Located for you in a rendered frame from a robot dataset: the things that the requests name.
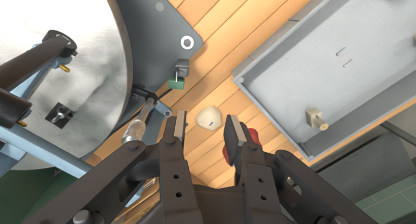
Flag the light blue seater frame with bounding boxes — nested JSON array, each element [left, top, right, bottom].
[[0, 43, 96, 180]]

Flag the green block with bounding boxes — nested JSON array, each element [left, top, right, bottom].
[[167, 75, 186, 90]]

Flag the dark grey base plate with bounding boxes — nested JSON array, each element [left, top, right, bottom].
[[103, 0, 204, 148]]

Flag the red object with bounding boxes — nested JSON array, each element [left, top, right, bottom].
[[222, 127, 262, 167]]

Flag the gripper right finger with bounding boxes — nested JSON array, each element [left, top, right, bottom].
[[223, 114, 379, 224]]

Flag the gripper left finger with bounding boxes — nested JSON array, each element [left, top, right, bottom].
[[22, 109, 205, 224]]

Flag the black nest with silver pin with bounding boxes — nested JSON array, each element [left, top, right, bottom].
[[44, 102, 77, 130]]

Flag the silver round fixture plate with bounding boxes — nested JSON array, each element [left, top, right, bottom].
[[0, 0, 134, 172]]

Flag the dark roller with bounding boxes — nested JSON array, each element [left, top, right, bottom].
[[0, 87, 33, 129]]

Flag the silver knurled lever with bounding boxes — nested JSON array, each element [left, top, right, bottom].
[[121, 84, 159, 146]]

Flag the grey tray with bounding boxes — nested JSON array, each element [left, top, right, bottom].
[[231, 0, 416, 162]]

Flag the cream crumpled lump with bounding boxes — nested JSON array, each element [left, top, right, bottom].
[[194, 105, 223, 132]]

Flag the grey switch box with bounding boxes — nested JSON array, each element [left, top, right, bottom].
[[174, 58, 190, 78]]

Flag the light blue lever bracket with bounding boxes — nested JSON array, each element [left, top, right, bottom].
[[142, 100, 174, 148]]

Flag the beige peg block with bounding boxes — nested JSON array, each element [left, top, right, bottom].
[[305, 108, 330, 131]]

